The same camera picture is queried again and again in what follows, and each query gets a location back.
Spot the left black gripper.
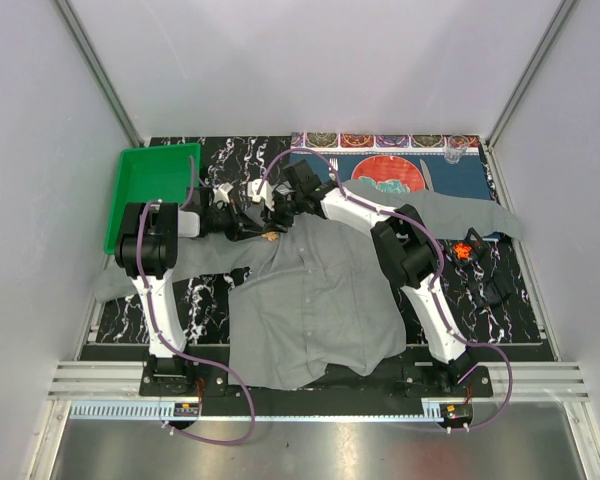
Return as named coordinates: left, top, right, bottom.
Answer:
left=204, top=200, right=263, bottom=243

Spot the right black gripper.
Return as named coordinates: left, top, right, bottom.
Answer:
left=260, top=191, right=304, bottom=236

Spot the grey button shirt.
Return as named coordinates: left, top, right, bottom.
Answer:
left=93, top=177, right=527, bottom=393

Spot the orange flower brooch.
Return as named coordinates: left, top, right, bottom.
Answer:
left=262, top=231, right=280, bottom=242
left=452, top=242, right=475, bottom=263

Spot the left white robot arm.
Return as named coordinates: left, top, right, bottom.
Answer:
left=114, top=184, right=262, bottom=396

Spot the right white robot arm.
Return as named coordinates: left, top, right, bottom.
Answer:
left=248, top=161, right=477, bottom=397

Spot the far black brooch stand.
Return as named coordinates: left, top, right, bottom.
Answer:
left=450, top=227, right=488, bottom=268

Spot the black brooch stand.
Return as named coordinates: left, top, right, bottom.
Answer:
left=468, top=276, right=512, bottom=308
left=450, top=227, right=488, bottom=268

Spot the near black brooch stand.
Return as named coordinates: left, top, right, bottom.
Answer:
left=468, top=276, right=512, bottom=308

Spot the green plastic bin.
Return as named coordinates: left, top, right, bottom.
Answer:
left=104, top=143, right=201, bottom=255

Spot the silver fork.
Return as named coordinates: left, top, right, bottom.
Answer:
left=328, top=157, right=339, bottom=181

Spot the red and teal plate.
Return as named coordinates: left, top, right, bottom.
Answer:
left=351, top=155, right=426, bottom=193

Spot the silver knife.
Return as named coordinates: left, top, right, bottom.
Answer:
left=419, top=159, right=434, bottom=191

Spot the clear drinking glass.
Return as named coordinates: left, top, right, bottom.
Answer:
left=444, top=135, right=470, bottom=165

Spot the blue patterned placemat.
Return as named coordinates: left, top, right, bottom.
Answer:
left=289, top=132, right=498, bottom=205

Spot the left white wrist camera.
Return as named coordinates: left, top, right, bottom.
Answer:
left=213, top=182, right=234, bottom=205

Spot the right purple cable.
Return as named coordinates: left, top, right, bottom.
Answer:
left=257, top=147, right=516, bottom=432

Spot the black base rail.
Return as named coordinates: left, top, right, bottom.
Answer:
left=139, top=352, right=494, bottom=399

